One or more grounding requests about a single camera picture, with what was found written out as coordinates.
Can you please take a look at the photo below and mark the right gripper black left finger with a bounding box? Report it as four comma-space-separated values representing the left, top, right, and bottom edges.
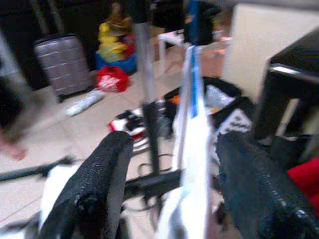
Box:
44, 130, 135, 239

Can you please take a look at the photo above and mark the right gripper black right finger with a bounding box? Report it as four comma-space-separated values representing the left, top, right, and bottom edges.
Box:
216, 131, 319, 239

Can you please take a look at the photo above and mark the red shirt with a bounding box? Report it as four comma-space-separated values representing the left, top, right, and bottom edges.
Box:
287, 158, 319, 219

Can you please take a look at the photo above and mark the red and black box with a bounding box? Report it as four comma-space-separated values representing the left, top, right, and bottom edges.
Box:
107, 109, 150, 153

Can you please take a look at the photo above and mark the white sleeveless top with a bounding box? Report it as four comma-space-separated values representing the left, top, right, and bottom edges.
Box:
156, 46, 217, 239

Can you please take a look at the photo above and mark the white flat package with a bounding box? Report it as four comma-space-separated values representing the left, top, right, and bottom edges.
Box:
65, 90, 105, 117

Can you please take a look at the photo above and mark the red plastic bag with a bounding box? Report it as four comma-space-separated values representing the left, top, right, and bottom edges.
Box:
95, 65, 132, 93

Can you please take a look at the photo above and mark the blue bag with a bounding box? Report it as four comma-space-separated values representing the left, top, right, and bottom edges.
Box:
95, 52, 138, 75

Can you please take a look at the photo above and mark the grey hard-shell suitcase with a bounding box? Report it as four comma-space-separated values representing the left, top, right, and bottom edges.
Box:
33, 33, 93, 103

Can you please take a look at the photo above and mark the black low cabinet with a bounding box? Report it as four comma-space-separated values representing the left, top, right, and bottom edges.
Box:
253, 28, 319, 141

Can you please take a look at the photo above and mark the black open bag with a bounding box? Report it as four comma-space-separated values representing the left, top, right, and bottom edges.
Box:
163, 76, 254, 132

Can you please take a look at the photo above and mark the black clothes rack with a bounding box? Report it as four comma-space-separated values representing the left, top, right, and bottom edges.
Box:
123, 0, 184, 200

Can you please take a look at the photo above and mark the tan fabric bundle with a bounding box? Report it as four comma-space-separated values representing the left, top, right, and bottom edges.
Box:
108, 2, 134, 37

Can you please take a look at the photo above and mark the white side table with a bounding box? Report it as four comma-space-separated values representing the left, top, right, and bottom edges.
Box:
156, 29, 234, 75

